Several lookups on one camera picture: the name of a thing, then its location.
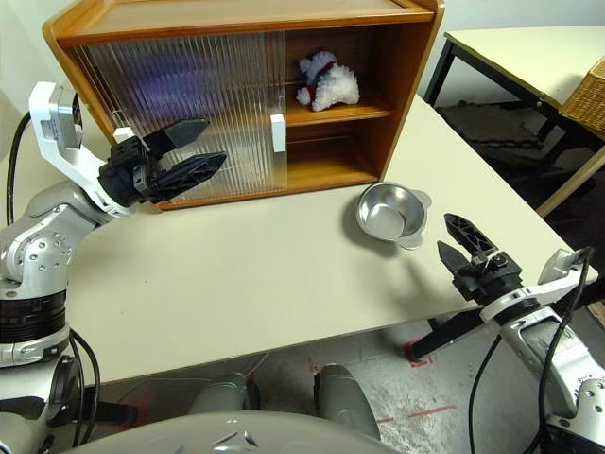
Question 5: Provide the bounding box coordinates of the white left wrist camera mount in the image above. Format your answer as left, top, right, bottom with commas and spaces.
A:
27, 81, 129, 219

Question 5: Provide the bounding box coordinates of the white red green knit toy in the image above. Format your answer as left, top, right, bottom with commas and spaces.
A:
296, 46, 363, 114

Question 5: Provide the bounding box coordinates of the black table leg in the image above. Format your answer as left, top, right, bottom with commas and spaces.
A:
406, 309, 486, 364

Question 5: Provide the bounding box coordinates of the silver robot torso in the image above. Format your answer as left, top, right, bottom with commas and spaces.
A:
56, 410, 403, 454

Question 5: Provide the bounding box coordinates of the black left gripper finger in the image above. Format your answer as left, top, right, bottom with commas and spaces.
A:
143, 118, 211, 154
151, 151, 229, 206

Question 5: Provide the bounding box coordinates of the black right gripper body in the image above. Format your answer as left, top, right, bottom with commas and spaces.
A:
451, 250, 526, 304

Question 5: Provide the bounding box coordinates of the ribbed clear sliding door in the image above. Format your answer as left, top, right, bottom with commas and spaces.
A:
65, 30, 288, 205

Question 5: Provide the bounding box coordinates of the beige table with black legs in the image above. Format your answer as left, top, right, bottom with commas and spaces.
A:
422, 24, 605, 143

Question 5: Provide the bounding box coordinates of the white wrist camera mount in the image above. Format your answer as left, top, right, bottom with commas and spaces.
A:
477, 248, 591, 327
27, 81, 129, 219

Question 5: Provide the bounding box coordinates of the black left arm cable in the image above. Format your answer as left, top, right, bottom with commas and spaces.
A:
5, 113, 33, 223

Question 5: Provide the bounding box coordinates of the steel bowl with handles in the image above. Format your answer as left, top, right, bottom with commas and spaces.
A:
354, 182, 434, 251

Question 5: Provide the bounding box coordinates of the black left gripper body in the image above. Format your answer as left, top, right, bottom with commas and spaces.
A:
97, 135, 164, 209

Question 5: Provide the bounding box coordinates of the grey rounded shape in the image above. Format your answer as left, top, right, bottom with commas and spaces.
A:
314, 363, 382, 441
188, 373, 250, 417

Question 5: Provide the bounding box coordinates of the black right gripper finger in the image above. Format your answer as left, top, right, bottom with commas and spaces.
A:
442, 212, 498, 260
436, 240, 475, 285

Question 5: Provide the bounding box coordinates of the wicker basket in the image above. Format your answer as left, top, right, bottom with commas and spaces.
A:
559, 59, 605, 130

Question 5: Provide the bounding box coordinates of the wooden cabinet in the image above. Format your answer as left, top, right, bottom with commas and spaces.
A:
41, 0, 447, 213

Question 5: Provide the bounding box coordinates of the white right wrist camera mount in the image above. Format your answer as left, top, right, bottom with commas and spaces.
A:
477, 248, 591, 327

